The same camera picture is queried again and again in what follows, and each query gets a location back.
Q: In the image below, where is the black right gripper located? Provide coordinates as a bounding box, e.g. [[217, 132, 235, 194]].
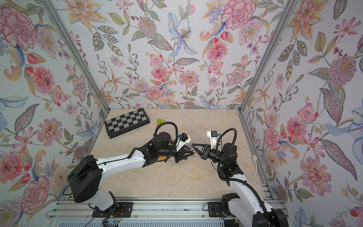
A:
[[194, 144, 228, 167]]

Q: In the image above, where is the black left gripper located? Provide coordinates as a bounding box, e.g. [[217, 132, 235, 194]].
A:
[[157, 144, 194, 162]]

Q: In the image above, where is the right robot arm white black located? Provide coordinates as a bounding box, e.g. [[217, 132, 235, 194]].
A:
[[192, 128, 289, 227]]

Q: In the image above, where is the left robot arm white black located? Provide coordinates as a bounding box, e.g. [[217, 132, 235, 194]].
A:
[[67, 131, 194, 215]]

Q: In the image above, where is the black white folding chessboard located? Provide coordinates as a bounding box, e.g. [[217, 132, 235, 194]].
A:
[[104, 108, 150, 139]]

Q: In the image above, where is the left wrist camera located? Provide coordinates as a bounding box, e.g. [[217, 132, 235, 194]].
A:
[[176, 132, 192, 152]]

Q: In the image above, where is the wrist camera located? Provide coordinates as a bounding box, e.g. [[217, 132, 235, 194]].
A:
[[176, 132, 192, 152], [207, 131, 221, 148]]

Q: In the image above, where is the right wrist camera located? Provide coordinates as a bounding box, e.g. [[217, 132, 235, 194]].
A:
[[207, 131, 221, 148]]

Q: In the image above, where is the white power strip cord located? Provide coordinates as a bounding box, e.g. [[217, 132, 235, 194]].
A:
[[177, 118, 259, 179]]

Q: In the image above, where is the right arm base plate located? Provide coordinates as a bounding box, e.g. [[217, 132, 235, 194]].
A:
[[207, 193, 247, 220]]

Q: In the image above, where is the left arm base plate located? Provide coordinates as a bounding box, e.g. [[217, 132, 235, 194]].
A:
[[92, 192, 133, 218]]

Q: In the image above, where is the aluminium front rail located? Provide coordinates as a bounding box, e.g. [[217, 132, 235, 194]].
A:
[[45, 197, 219, 220]]

